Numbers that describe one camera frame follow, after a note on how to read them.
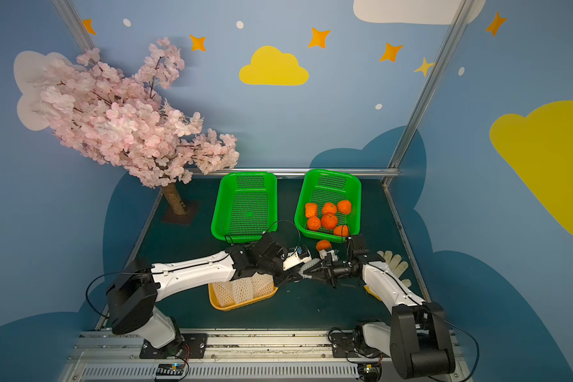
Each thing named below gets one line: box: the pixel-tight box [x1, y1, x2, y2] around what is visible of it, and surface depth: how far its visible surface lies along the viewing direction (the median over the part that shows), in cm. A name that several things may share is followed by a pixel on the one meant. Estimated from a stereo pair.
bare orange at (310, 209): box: [304, 202, 318, 219], surface depth 106 cm
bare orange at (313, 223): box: [307, 215, 321, 231], surface depth 101 cm
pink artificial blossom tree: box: [33, 37, 240, 218], surface depth 70 cm
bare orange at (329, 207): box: [321, 202, 337, 215], surface depth 106 cm
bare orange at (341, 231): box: [333, 224, 349, 238], surface depth 98 cm
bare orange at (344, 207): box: [337, 199, 352, 215], surface depth 107 cm
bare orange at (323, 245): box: [315, 239, 332, 253], surface depth 97 cm
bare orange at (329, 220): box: [320, 211, 338, 230], surface depth 101 cm
